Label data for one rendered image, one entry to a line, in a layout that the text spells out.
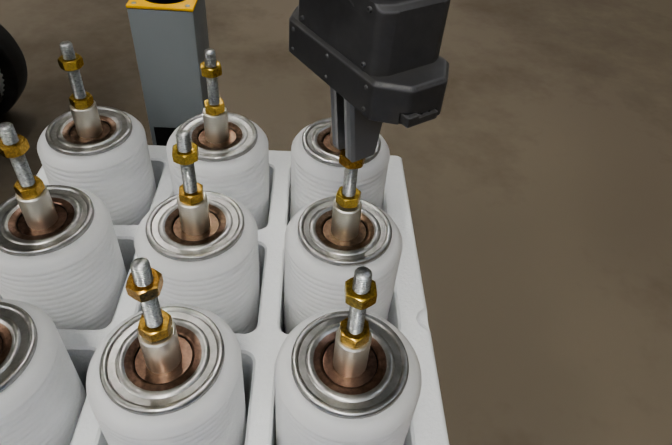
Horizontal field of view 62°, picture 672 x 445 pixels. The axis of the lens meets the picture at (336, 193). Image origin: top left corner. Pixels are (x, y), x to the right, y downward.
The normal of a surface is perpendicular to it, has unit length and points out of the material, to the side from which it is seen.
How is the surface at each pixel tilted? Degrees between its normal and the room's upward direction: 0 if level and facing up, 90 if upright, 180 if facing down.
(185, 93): 90
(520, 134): 0
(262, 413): 0
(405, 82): 0
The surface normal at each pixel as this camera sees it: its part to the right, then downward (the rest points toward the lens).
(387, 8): 0.12, -0.05
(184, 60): 0.01, 0.67
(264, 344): 0.07, -0.74
